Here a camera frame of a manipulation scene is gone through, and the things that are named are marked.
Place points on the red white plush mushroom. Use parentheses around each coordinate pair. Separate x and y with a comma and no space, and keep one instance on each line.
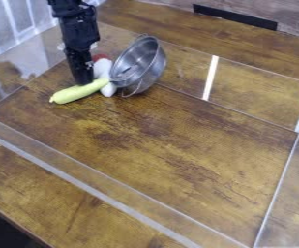
(101,67)

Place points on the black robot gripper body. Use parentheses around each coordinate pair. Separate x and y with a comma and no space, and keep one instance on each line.
(76,17)

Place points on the small silver metal pot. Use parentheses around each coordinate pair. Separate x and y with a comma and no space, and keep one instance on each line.
(137,66)

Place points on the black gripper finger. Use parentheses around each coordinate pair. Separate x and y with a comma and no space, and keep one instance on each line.
(80,64)

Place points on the black bar on table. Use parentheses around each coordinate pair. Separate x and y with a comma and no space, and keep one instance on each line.
(244,19)

